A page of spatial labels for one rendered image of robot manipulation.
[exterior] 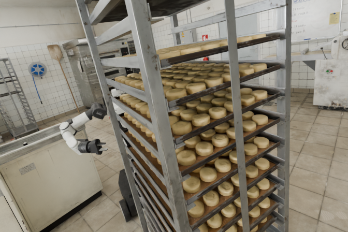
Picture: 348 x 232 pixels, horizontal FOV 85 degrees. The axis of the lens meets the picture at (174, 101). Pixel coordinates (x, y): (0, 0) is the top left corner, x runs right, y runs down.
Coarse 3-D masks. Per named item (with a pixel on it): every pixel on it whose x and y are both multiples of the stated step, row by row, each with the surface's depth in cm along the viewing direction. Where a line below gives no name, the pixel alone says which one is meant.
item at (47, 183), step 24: (24, 144) 171; (48, 144) 175; (0, 168) 152; (24, 168) 163; (48, 168) 176; (72, 168) 192; (96, 168) 210; (24, 192) 165; (48, 192) 178; (72, 192) 194; (96, 192) 213; (24, 216) 167; (48, 216) 180
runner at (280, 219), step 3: (270, 213) 82; (273, 213) 80; (276, 213) 79; (279, 213) 78; (279, 216) 78; (282, 216) 77; (279, 219) 79; (282, 219) 77; (276, 222) 78; (279, 222) 77; (282, 222) 77; (279, 225) 76
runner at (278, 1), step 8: (272, 0) 56; (280, 0) 54; (240, 8) 65; (248, 8) 63; (256, 8) 60; (264, 8) 58; (272, 8) 54; (216, 16) 75; (224, 16) 72; (240, 16) 63; (184, 24) 95; (192, 24) 90; (200, 24) 85; (208, 24) 77; (176, 32) 98
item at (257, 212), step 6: (144, 186) 97; (156, 204) 85; (258, 204) 75; (264, 204) 74; (270, 204) 76; (252, 210) 72; (258, 210) 72; (264, 210) 73; (252, 216) 71; (258, 216) 71; (168, 222) 76; (240, 222) 69; (252, 222) 70; (174, 228) 73; (234, 228) 67; (240, 228) 68
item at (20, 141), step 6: (54, 126) 203; (36, 132) 194; (42, 132) 196; (48, 132) 200; (24, 138) 186; (30, 138) 189; (36, 138) 193; (6, 144) 177; (12, 144) 180; (18, 144) 183; (0, 150) 174; (6, 150) 177
